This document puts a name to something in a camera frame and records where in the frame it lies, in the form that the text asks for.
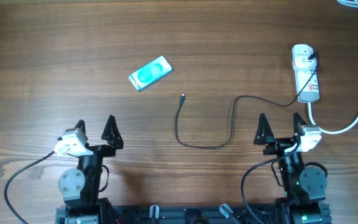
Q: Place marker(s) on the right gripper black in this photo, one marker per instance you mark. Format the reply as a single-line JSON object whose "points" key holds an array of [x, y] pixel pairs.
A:
{"points": [[278, 144]]}

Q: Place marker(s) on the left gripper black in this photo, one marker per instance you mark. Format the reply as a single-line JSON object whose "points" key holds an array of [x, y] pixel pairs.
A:
{"points": [[113, 141]]}

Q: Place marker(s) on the teal screen smartphone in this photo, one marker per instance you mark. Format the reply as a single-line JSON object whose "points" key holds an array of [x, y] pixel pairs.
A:
{"points": [[150, 73]]}

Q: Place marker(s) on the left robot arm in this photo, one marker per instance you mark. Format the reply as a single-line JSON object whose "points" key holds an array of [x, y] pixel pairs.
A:
{"points": [[81, 186]]}

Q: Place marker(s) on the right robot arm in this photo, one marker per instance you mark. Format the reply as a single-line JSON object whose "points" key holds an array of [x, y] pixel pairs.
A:
{"points": [[304, 183]]}

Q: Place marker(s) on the white USB charger plug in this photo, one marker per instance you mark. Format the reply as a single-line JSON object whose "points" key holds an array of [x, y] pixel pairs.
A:
{"points": [[304, 62]]}

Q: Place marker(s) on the white power strip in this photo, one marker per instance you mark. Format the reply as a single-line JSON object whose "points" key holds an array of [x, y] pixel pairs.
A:
{"points": [[306, 82]]}

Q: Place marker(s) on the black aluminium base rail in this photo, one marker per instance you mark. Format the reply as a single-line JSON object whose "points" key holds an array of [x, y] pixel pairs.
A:
{"points": [[266, 213]]}

